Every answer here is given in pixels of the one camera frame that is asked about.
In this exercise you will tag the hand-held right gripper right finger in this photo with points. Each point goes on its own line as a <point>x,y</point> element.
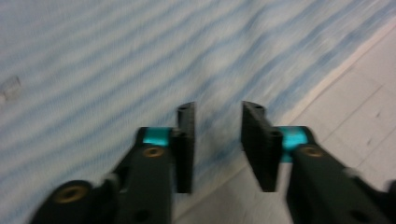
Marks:
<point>261,146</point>

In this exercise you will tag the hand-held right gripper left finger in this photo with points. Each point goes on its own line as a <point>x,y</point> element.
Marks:
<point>184,155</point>

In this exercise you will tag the light blue striped towel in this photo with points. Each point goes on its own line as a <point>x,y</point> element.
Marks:
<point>124,62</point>

